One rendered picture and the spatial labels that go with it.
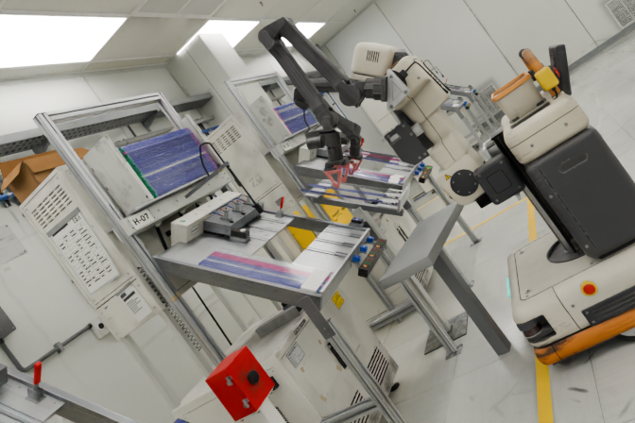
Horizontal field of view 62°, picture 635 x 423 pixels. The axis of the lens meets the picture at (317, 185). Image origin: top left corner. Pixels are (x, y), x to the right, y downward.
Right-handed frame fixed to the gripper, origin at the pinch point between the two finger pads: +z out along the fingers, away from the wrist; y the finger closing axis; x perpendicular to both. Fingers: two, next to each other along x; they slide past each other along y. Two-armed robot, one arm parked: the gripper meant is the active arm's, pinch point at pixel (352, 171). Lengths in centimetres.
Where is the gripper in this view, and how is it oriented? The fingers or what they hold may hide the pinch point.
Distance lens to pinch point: 284.4
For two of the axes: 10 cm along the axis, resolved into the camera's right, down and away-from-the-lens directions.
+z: -0.5, 9.6, 2.8
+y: -3.0, 2.5, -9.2
